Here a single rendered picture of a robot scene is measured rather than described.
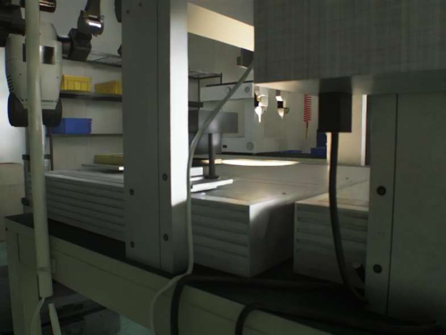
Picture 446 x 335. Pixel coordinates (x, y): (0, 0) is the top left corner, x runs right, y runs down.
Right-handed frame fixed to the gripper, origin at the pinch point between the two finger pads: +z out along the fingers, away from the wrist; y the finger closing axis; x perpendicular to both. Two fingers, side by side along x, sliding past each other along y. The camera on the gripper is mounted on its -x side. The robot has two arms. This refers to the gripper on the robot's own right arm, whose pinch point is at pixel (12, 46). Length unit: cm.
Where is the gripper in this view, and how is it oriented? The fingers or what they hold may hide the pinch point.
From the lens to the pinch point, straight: 132.1
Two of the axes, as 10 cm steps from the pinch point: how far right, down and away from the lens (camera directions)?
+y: 7.4, -0.6, 6.7
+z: 3.4, 9.0, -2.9
